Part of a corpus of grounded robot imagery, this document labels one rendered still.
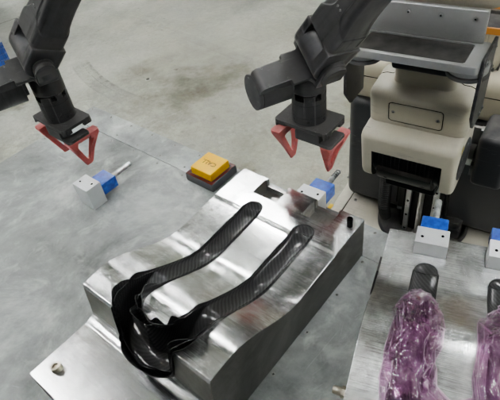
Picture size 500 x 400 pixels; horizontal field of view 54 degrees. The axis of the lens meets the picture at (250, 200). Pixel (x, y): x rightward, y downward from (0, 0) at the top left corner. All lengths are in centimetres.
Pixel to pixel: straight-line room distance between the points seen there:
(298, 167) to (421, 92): 127
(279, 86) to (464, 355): 44
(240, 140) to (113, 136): 133
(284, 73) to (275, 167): 163
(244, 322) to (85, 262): 42
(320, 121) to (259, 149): 167
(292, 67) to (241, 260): 31
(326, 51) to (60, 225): 67
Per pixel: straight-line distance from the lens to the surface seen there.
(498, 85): 139
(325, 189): 96
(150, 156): 120
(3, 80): 93
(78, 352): 80
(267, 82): 73
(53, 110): 97
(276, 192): 92
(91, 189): 107
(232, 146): 253
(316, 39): 72
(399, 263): 82
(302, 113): 81
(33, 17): 85
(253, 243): 81
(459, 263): 84
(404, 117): 117
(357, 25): 67
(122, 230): 103
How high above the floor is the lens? 149
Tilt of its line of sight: 42 degrees down
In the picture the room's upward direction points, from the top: 9 degrees counter-clockwise
